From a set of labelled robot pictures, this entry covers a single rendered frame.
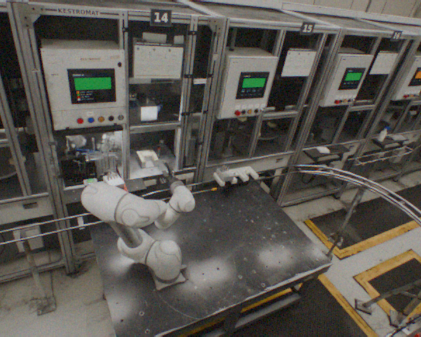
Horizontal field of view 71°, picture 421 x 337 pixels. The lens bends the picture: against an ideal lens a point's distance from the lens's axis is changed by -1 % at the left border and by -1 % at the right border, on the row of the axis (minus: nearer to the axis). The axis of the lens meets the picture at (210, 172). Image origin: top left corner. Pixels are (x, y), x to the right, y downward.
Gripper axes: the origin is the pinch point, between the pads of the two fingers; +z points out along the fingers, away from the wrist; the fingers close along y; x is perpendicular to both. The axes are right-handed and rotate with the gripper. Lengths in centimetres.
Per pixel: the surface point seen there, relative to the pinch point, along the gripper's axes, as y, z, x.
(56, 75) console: 57, 20, 57
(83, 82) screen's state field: 54, 18, 44
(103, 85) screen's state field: 52, 18, 33
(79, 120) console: 30, 19, 49
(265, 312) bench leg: -87, -80, -54
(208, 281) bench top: -44, -65, -7
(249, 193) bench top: -44, 2, -82
